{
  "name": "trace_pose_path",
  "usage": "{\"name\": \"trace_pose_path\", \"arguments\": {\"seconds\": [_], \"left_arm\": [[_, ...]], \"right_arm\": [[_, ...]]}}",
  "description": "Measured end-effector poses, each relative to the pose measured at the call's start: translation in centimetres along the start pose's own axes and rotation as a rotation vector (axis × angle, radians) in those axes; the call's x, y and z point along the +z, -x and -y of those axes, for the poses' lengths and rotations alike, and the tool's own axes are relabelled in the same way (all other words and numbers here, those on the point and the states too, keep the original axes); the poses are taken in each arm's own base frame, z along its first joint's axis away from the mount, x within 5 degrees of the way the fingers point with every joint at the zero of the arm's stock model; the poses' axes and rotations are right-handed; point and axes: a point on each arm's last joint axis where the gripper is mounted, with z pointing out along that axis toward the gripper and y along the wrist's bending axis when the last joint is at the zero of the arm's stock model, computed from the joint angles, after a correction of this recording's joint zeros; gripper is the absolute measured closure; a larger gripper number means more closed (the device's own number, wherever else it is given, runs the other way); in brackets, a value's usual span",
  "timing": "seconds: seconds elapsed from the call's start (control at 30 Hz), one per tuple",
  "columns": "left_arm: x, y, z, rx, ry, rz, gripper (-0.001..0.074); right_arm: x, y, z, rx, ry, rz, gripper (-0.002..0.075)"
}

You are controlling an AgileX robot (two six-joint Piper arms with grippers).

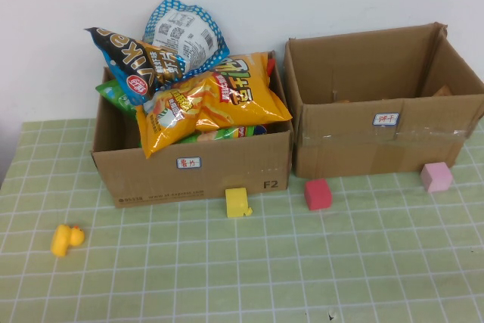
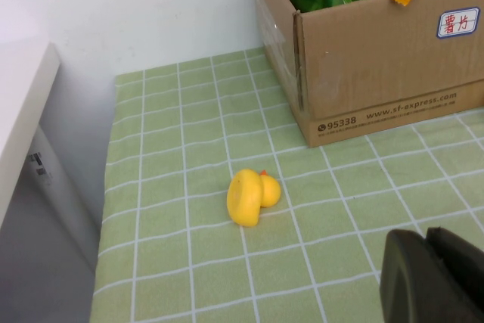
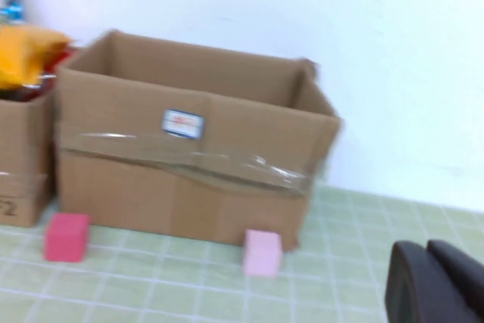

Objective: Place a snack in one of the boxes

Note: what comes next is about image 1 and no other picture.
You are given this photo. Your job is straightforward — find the blue black Vikar shrimp chips bag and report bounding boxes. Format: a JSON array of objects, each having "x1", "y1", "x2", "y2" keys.
[{"x1": 85, "y1": 0, "x2": 231, "y2": 106}]

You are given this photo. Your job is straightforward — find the yellow fries snack bag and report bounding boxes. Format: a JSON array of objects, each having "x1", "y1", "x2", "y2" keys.
[{"x1": 135, "y1": 50, "x2": 294, "y2": 160}]

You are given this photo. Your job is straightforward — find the green Lays chip bag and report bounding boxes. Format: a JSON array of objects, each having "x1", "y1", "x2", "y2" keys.
[{"x1": 177, "y1": 123, "x2": 270, "y2": 145}]

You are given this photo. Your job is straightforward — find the white label with red writing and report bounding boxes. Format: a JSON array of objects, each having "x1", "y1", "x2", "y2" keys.
[
  {"x1": 373, "y1": 112, "x2": 400, "y2": 126},
  {"x1": 176, "y1": 156, "x2": 202, "y2": 169}
]

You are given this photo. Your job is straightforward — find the yellow plastic block toy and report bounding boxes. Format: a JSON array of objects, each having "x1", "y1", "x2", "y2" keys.
[{"x1": 225, "y1": 187, "x2": 253, "y2": 219}]

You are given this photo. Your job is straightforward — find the red foam cube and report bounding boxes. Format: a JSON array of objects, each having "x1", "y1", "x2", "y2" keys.
[{"x1": 304, "y1": 178, "x2": 334, "y2": 212}]

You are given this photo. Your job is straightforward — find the taped cardboard box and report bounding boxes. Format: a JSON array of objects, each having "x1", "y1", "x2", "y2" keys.
[{"x1": 284, "y1": 22, "x2": 484, "y2": 179}]

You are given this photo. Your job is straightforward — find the cardboard box with chips label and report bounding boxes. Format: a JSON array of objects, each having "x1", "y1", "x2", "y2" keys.
[{"x1": 90, "y1": 50, "x2": 295, "y2": 210}]

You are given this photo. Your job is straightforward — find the green checked tablecloth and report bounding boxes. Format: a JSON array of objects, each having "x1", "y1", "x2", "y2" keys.
[{"x1": 0, "y1": 117, "x2": 484, "y2": 323}]

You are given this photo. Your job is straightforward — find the pink foam cube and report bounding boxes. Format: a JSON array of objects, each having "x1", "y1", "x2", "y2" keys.
[{"x1": 420, "y1": 162, "x2": 454, "y2": 193}]

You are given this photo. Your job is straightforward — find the yellow rubber duck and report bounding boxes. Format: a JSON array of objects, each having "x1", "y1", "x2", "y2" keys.
[{"x1": 51, "y1": 223, "x2": 85, "y2": 259}]

